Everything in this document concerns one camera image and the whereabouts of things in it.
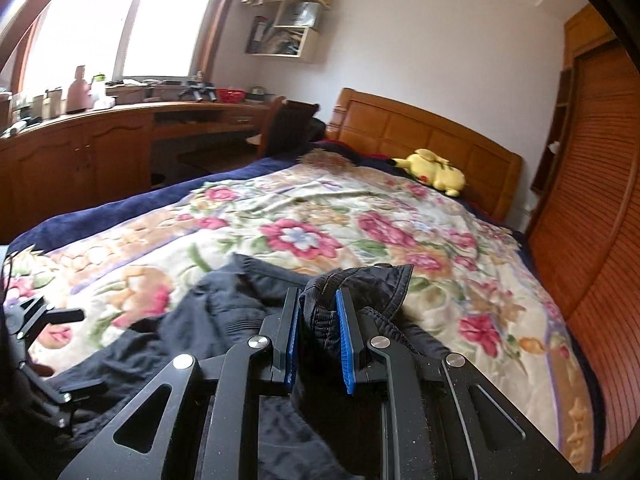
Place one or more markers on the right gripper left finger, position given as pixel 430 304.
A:
pixel 263 365

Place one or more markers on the wooden bed headboard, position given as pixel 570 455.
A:
pixel 372 124

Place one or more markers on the wooden chair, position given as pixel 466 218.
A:
pixel 284 126

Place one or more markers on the white wall shelf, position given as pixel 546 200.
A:
pixel 288 29

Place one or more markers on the black binoculars on desk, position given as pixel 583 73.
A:
pixel 198 91

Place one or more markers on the red basket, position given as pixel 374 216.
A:
pixel 230 96

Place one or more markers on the wooden slatted wardrobe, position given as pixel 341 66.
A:
pixel 585 232

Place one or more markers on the wooden desk cabinet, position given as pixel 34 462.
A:
pixel 81 161

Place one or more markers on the pink figurine on desk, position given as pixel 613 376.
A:
pixel 79 98

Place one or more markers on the floral bed quilt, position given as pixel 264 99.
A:
pixel 472 288

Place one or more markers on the yellow Pikachu plush toy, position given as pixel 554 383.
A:
pixel 434 171

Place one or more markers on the dark navy jacket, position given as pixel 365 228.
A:
pixel 225 308

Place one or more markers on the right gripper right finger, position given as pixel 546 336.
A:
pixel 381 374

